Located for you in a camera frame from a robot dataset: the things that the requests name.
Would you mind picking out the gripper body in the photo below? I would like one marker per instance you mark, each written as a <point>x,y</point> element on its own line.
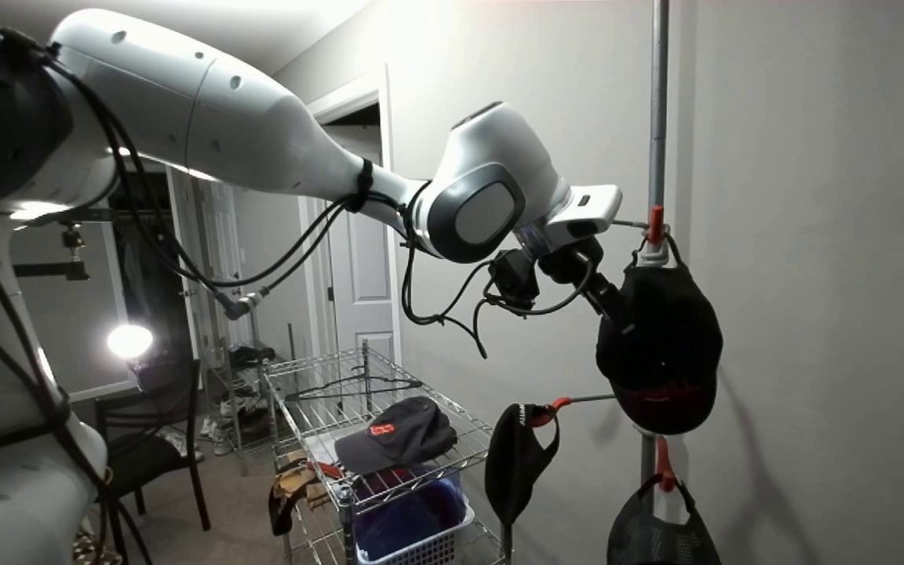
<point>577,263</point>

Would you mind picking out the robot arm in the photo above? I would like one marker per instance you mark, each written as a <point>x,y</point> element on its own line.
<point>185,110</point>

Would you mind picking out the black cap with red brim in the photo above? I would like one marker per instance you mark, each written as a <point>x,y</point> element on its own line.
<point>664,337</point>

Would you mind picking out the metal hat rack pole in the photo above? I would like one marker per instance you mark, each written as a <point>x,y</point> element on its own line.
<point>658,118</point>

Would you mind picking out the plain black cap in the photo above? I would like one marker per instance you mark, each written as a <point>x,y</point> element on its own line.
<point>515,463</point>

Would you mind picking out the white panel door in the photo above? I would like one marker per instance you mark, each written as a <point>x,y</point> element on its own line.
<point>364,259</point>

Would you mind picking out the black cap with red logo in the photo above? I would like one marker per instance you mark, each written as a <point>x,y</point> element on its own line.
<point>405,435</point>

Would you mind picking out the black clothes hanger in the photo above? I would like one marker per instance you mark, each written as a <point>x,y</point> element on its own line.
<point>358,386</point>

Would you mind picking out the black mesh cap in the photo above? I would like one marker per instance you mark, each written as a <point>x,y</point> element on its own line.
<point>660,534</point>

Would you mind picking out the white laundry basket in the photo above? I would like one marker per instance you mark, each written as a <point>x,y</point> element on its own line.
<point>413,518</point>

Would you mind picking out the tan work gloves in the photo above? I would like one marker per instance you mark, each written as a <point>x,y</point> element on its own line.
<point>295,486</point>

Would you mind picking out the shoe rack with shoes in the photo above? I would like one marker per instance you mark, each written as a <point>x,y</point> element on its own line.
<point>240,400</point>

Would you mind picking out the bright lamp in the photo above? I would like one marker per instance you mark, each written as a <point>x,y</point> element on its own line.
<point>129,340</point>

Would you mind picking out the black wooden chair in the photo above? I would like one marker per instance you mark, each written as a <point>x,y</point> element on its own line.
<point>146,447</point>

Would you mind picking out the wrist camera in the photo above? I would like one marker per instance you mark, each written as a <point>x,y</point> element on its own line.
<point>513,276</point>

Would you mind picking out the camera on mount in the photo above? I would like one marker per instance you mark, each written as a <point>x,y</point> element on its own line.
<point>67,259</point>

